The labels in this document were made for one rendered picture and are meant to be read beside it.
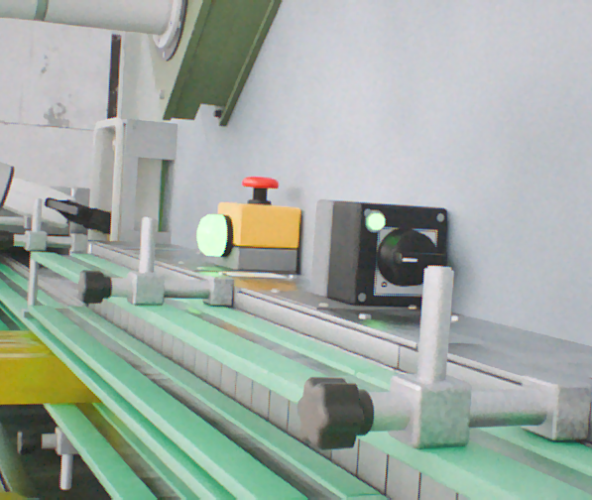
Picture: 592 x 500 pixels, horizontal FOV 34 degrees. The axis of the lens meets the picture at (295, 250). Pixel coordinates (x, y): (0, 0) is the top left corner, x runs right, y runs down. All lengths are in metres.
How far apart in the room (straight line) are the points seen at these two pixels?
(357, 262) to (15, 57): 4.40
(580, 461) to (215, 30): 0.84
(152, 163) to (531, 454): 1.13
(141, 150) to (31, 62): 3.62
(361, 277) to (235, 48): 0.51
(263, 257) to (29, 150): 4.08
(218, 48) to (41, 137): 3.90
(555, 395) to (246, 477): 0.24
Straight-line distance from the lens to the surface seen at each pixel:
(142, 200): 1.49
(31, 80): 5.07
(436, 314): 0.41
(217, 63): 1.21
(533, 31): 0.72
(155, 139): 1.49
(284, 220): 1.02
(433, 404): 0.40
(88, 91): 5.12
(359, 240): 0.74
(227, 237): 1.01
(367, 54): 0.94
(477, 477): 0.38
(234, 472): 0.62
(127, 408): 0.88
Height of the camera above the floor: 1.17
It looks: 24 degrees down
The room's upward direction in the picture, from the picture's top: 87 degrees counter-clockwise
